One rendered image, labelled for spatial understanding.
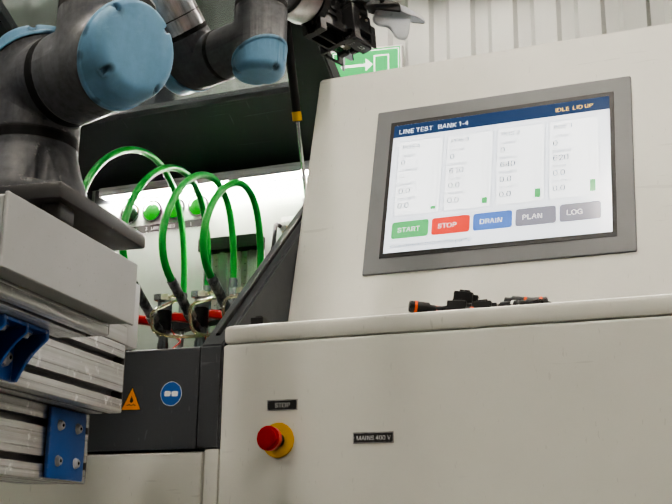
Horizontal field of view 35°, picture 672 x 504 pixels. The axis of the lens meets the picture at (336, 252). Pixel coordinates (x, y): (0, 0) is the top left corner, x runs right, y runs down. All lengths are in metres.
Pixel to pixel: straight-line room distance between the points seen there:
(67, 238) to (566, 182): 1.01
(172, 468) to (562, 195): 0.78
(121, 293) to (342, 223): 0.85
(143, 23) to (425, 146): 0.82
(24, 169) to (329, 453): 0.60
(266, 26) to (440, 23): 5.09
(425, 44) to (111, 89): 5.30
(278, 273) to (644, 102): 0.70
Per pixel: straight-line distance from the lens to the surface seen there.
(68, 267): 1.06
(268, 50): 1.48
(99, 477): 1.75
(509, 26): 6.45
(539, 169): 1.87
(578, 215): 1.80
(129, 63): 1.25
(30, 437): 1.32
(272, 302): 1.84
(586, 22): 6.42
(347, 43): 1.65
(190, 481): 1.67
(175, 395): 1.69
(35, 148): 1.33
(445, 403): 1.51
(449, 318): 1.53
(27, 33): 1.39
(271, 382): 1.62
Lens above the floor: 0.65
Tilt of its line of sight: 15 degrees up
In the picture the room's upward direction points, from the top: 1 degrees clockwise
